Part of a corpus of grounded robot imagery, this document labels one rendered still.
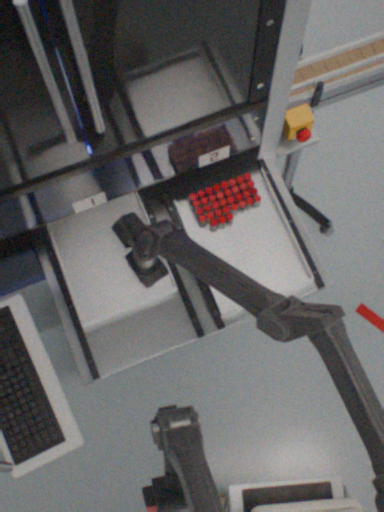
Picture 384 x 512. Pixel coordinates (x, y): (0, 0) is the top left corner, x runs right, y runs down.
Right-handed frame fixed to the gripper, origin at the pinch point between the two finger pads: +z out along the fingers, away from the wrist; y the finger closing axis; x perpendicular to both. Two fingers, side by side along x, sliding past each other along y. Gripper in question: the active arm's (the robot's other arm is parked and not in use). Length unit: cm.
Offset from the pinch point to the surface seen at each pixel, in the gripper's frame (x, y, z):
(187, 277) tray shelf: -8.0, -5.8, 4.3
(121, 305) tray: 10.2, -1.1, 4.1
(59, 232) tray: 11.4, 25.7, 4.5
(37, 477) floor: 67, -11, 92
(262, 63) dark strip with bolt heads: -41, 10, -44
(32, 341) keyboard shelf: 34.4, 7.7, 11.9
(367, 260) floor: -84, -24, 92
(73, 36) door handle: -3, 15, -81
